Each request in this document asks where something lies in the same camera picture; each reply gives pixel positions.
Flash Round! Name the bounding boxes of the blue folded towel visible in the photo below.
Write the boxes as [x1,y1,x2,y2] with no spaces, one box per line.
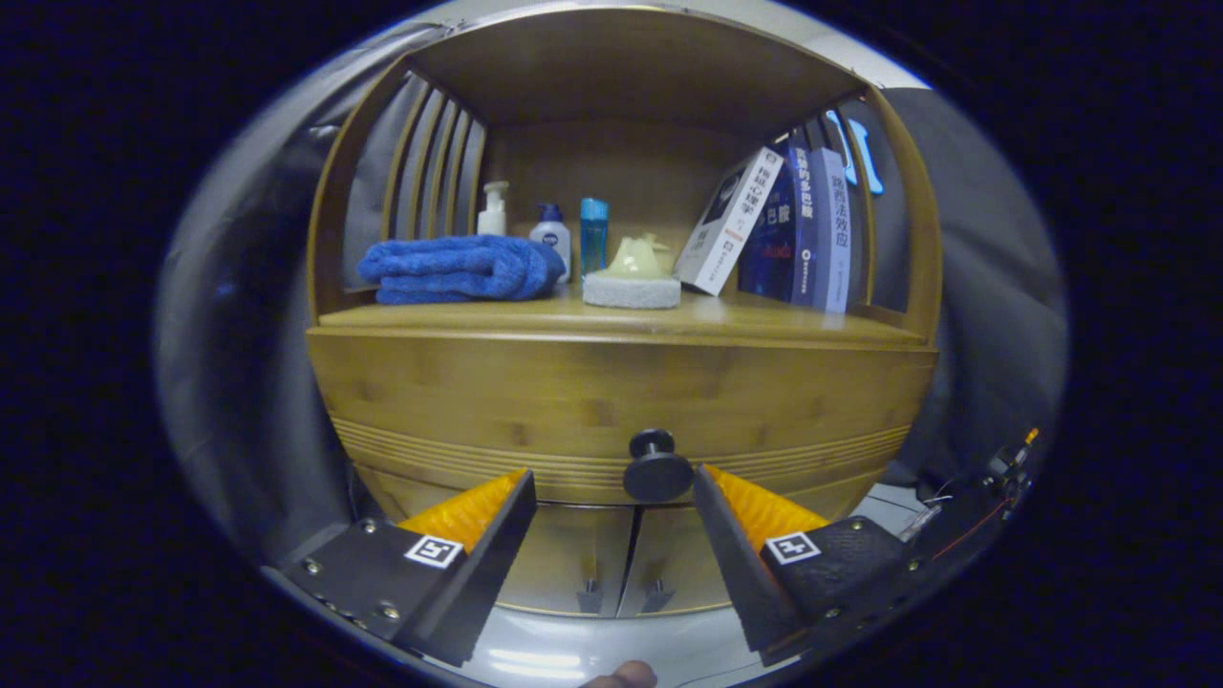
[356,235,567,306]

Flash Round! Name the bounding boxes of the black electronic equipment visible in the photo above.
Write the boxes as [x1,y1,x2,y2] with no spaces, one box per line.
[932,427,1042,565]

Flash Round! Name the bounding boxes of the white pump bottle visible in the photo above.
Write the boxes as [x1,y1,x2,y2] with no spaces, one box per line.
[476,181,510,238]

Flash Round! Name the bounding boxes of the white book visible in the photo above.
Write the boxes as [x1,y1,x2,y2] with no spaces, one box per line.
[675,146,784,297]

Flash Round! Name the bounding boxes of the black drawer knob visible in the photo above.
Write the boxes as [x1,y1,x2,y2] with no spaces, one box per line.
[623,429,696,505]

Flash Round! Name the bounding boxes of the blue transparent bottle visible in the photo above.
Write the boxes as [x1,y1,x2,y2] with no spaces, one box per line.
[579,198,610,278]

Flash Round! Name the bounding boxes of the dark blue book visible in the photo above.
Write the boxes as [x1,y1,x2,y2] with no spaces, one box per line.
[738,139,821,305]

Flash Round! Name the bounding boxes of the light blue book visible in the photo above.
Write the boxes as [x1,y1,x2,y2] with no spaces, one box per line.
[810,146,853,314]

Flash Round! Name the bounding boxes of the wooden drawer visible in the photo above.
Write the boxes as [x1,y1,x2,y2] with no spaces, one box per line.
[308,330,939,507]

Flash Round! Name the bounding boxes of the wooden countertop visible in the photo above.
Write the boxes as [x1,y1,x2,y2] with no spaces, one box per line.
[318,284,933,347]

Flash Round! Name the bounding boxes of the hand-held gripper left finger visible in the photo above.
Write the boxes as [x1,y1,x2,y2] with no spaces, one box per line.
[263,468,539,668]

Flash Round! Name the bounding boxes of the wooden cabinet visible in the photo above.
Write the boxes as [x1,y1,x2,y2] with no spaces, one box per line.
[306,8,945,620]

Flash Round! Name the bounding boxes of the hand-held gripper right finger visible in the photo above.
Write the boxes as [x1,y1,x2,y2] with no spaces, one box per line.
[692,465,942,668]

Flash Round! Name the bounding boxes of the white cable bundle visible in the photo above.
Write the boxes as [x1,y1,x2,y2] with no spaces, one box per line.
[893,478,956,546]

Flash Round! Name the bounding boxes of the white bottle blue cap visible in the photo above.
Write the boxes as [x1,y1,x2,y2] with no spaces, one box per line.
[529,203,572,283]

